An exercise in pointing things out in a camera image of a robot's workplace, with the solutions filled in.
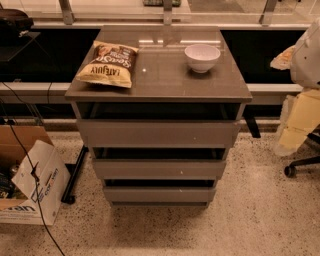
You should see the grey drawer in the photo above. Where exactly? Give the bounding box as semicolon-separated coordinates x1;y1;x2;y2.
93;159;226;179
77;119;239;148
103;187;216;203

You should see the black table leg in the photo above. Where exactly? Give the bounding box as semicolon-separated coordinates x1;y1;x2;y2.
61;146;88;204

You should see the grey bottom drawer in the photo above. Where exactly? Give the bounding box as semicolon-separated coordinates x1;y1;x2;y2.
103;187;216;203

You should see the white bowl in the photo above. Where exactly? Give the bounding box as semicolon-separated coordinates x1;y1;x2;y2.
184;44;221;73

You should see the black cable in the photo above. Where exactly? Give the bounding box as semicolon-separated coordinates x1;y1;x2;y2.
0;81;67;256

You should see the black bag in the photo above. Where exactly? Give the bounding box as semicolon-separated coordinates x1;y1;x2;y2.
0;9;34;38

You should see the black office chair base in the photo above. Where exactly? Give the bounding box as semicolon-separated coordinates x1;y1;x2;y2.
284;133;320;178

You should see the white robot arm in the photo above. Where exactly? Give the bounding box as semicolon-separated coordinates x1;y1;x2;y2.
270;18;320;156

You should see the grey middle drawer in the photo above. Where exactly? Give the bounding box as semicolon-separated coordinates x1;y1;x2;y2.
93;159;226;179

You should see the yellow chip bag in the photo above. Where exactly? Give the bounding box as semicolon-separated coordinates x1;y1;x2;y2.
76;41;138;88

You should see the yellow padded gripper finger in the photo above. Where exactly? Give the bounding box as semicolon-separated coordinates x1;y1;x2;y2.
273;89;320;156

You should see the cardboard box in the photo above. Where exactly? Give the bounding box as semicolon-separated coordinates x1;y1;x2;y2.
0;125;70;226

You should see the grey top drawer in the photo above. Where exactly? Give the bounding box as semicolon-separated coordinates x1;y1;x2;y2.
77;119;239;148

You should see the grey drawer cabinet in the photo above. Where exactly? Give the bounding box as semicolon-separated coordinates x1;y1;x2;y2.
65;25;252;206

